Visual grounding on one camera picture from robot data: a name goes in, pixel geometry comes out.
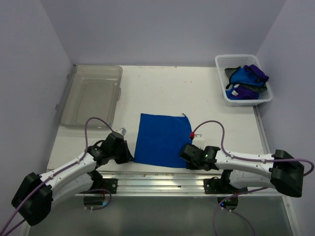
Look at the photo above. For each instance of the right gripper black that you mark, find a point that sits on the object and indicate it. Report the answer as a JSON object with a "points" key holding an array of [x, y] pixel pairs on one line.
{"points": [[190, 166]]}

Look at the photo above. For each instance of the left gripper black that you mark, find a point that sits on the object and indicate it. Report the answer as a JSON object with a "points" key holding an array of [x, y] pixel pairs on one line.
{"points": [[127, 156]]}

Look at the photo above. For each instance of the blue towel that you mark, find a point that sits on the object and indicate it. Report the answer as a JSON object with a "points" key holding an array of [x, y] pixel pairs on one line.
{"points": [[235, 93], [160, 139]]}

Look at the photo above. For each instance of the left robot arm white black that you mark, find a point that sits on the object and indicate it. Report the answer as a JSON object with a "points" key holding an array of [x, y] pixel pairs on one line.
{"points": [[38, 194]]}

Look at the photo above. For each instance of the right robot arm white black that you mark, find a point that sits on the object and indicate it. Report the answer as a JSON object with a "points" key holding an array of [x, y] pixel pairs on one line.
{"points": [[279, 171]]}

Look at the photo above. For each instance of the clear plastic bin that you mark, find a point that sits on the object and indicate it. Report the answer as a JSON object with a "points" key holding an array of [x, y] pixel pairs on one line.
{"points": [[90, 91]]}

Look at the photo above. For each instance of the purple towel in basket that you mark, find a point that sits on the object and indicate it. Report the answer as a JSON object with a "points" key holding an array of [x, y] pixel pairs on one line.
{"points": [[252, 80]]}

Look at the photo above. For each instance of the blue towel in basket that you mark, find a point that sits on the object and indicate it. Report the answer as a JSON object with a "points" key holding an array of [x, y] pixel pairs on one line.
{"points": [[235, 93]]}

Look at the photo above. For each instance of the grey towel in basket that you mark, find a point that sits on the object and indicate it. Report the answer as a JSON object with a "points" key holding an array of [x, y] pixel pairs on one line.
{"points": [[233, 76]]}

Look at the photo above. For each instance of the white plastic basket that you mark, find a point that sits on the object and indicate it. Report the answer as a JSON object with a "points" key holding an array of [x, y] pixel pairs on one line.
{"points": [[233, 61]]}

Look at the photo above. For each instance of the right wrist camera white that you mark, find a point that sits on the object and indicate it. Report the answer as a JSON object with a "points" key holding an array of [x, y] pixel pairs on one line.
{"points": [[197, 140]]}

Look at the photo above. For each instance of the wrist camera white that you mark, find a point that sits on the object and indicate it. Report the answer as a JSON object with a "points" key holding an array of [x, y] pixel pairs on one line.
{"points": [[121, 131], [197, 140]]}

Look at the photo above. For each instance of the aluminium rail frame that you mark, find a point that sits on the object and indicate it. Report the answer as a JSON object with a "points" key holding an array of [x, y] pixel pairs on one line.
{"points": [[158, 184]]}

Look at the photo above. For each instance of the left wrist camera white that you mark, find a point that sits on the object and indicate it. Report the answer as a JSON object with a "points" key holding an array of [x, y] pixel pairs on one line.
{"points": [[121, 131]]}

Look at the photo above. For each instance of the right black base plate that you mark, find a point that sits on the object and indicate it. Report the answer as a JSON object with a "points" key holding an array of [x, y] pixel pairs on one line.
{"points": [[221, 185]]}

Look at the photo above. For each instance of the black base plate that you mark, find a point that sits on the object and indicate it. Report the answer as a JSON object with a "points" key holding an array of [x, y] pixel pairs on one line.
{"points": [[221, 185], [98, 185]]}

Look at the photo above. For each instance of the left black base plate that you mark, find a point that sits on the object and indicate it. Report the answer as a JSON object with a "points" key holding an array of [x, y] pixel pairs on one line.
{"points": [[98, 185]]}

